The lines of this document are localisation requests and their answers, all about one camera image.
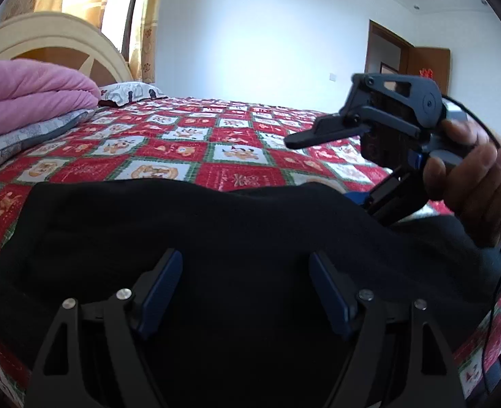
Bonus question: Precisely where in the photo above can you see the black pants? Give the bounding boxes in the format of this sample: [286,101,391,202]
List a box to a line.
[0,179,501,407]

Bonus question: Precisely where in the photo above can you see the right hand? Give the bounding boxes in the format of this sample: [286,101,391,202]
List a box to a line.
[424,120,501,248]

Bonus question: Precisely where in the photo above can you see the red paper door decoration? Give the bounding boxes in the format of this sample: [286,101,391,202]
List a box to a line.
[419,68,434,79]

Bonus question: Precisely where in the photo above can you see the brown wooden door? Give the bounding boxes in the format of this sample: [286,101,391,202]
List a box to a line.
[365,20,451,94]

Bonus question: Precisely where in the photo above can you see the red patterned bed quilt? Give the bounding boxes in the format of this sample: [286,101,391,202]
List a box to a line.
[0,100,501,407]

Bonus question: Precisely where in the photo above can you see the white patterned pillow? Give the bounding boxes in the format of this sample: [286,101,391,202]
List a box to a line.
[98,81,166,107]

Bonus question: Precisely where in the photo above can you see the grey patterned folded blanket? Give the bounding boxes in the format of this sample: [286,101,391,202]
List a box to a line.
[0,109,96,166]

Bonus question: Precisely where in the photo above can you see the window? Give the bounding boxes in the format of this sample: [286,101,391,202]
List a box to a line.
[101,0,137,61]

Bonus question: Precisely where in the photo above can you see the pink folded blanket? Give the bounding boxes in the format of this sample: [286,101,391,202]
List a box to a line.
[0,59,100,135]

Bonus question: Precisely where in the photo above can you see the cream wooden headboard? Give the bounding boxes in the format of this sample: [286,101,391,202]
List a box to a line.
[0,12,133,87]

